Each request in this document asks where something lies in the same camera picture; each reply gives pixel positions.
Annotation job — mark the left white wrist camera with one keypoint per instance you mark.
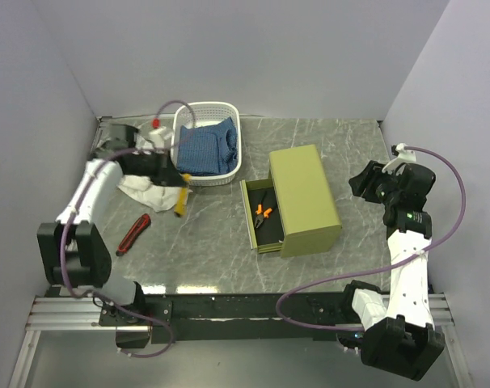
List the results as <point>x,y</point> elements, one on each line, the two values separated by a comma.
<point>160,136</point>

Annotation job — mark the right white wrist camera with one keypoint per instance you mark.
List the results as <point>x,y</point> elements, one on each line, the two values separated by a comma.
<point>402,155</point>

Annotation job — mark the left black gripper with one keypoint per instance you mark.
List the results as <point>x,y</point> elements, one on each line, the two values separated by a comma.
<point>166,174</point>

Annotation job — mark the olive green metal drawer box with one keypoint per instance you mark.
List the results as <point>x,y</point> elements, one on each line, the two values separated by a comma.
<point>309,216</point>

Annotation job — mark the blue checkered cloth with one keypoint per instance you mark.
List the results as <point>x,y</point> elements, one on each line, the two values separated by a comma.
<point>208,151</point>

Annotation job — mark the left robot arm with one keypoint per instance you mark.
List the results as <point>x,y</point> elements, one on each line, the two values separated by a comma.
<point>72,249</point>

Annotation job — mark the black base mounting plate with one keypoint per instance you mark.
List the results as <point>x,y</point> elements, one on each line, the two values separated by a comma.
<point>231,317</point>

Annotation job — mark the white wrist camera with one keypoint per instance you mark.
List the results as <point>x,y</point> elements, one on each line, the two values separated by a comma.
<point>402,155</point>
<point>160,136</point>

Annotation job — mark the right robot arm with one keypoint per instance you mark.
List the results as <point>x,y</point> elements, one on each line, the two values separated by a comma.
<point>400,336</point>

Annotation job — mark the white cloth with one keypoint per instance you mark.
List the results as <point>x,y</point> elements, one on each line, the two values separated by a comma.
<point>152,194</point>

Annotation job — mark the aluminium frame rail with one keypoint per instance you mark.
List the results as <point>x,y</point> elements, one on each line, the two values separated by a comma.
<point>69,314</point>

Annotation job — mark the orange handled pliers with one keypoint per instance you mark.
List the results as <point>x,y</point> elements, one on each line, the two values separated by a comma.
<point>263,210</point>

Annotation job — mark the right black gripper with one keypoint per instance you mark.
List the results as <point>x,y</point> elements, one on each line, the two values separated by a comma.
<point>369,178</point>

